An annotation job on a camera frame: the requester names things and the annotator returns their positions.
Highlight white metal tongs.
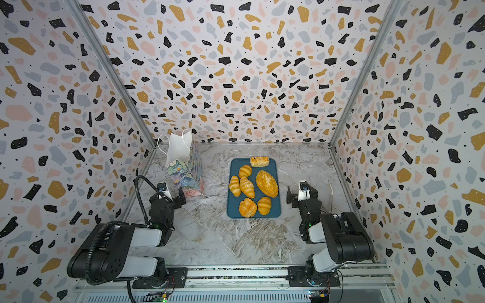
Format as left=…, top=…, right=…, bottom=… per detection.
left=328, top=181, right=333, bottom=213

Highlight large seeded oval bread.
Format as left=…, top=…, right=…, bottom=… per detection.
left=256, top=170, right=279, bottom=198

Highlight floral paper bag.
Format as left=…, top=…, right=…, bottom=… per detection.
left=156, top=130, right=204, bottom=197

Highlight rectangular pastry bread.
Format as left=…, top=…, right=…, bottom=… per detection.
left=250, top=156, right=270, bottom=167

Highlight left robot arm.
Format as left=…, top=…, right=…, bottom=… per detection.
left=67, top=188, right=186, bottom=288

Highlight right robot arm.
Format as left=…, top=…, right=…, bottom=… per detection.
left=286, top=181, right=375, bottom=287

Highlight striped bun bottom right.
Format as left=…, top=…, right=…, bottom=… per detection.
left=257, top=196, right=272, bottom=215

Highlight teal tray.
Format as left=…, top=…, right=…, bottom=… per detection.
left=227, top=158, right=282, bottom=219

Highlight round knotted bun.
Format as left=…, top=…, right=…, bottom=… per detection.
left=239, top=198, right=258, bottom=218

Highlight croissant centre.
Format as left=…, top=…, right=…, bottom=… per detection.
left=240, top=177, right=255, bottom=199

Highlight small striped bun top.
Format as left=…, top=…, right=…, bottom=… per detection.
left=238, top=165, right=253, bottom=178

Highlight striped bun left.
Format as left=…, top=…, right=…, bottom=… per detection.
left=229, top=175, right=241, bottom=198

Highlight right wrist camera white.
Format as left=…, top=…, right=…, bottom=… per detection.
left=298, top=181, right=311, bottom=201

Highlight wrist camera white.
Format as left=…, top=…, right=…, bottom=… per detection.
left=157, top=183, right=172, bottom=201
left=298, top=181, right=311, bottom=201

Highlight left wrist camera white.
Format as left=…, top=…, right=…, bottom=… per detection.
left=157, top=183, right=172, bottom=201

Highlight black corrugated cable left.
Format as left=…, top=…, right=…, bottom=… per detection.
left=85, top=175, right=167, bottom=285

